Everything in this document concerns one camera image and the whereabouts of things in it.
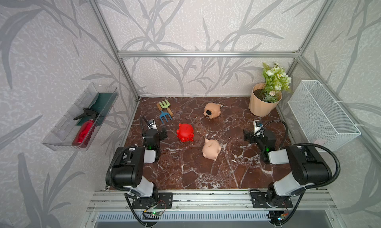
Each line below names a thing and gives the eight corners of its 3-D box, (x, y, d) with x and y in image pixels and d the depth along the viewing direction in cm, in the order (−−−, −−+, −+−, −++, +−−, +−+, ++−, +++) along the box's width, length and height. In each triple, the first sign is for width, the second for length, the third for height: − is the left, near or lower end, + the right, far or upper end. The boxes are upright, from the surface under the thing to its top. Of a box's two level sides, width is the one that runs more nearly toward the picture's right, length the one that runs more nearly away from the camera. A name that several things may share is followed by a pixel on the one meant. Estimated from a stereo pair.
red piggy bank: (177, 143, 96) (175, 136, 89) (179, 131, 103) (177, 123, 95) (193, 143, 96) (193, 136, 89) (194, 131, 103) (193, 123, 95)
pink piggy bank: (202, 161, 89) (202, 155, 82) (202, 145, 96) (202, 138, 88) (220, 161, 89) (222, 155, 82) (219, 145, 96) (220, 138, 88)
